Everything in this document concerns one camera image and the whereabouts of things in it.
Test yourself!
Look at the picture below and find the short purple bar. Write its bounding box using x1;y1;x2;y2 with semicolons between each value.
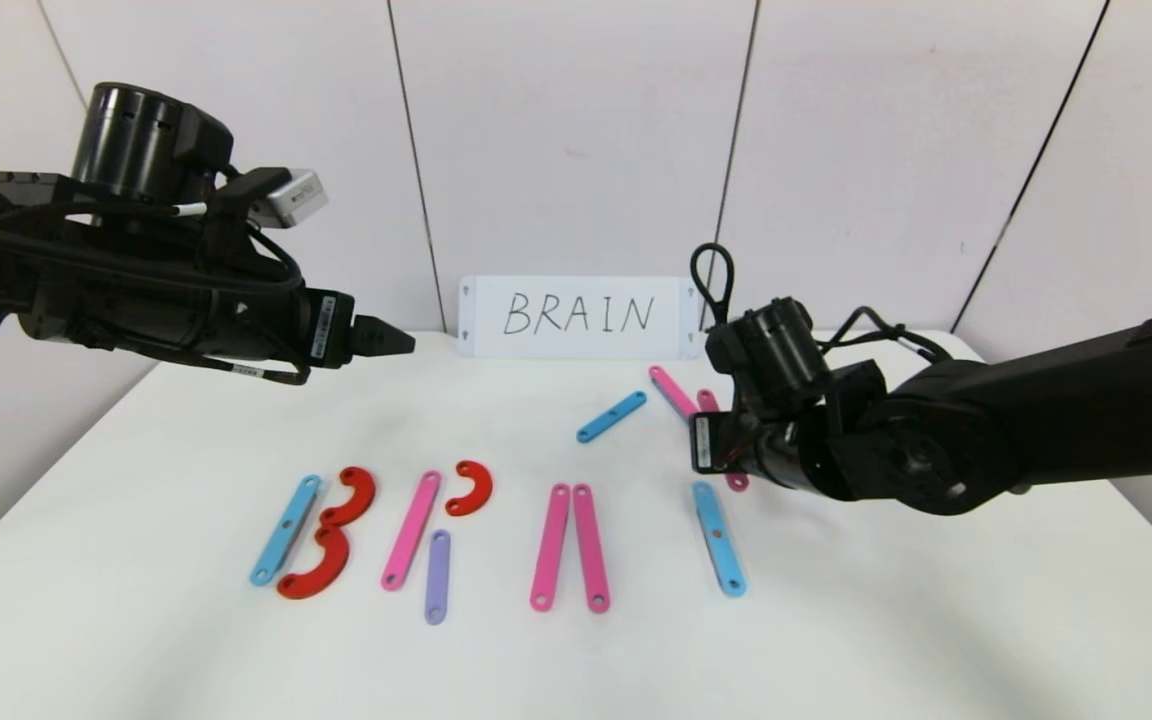
424;530;451;626

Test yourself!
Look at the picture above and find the small red curved piece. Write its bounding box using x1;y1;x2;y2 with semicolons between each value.
444;460;494;518

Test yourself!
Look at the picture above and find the white BRAIN sign card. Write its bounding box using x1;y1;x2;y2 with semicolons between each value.
458;276;702;360

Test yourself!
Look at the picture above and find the long blue bar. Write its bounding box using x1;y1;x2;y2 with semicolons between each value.
249;475;322;587
692;482;746;598

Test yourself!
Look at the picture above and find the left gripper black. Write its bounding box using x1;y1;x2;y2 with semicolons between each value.
226;277;416;369

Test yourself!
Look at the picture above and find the black looped camera cable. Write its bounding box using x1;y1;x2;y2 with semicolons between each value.
689;243;737;331

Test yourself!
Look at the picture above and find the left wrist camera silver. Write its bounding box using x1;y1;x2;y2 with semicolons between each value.
244;168;329;229

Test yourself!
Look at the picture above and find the short blue bar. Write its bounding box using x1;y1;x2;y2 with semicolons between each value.
576;391;648;444

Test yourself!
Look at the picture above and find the long pink bar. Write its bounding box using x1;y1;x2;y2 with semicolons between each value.
530;484;572;612
382;471;442;591
696;389;750;493
572;484;611;613

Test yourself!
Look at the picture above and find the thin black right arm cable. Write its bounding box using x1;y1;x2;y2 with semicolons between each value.
816;305;957;366

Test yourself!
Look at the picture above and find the pink bar with grey underside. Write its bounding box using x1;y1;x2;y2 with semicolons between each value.
648;366;699;421

